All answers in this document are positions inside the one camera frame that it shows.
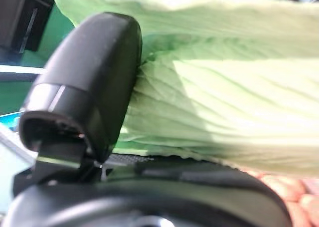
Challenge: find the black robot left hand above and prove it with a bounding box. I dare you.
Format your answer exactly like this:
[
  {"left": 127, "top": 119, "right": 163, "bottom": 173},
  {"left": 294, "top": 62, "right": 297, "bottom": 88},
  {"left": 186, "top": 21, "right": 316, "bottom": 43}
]
[{"left": 9, "top": 11, "right": 293, "bottom": 227}]

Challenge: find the toy napa cabbage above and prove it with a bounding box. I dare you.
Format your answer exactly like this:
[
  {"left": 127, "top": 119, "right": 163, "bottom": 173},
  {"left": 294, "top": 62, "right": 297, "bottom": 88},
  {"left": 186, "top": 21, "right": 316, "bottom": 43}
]
[{"left": 53, "top": 0, "right": 319, "bottom": 182}]

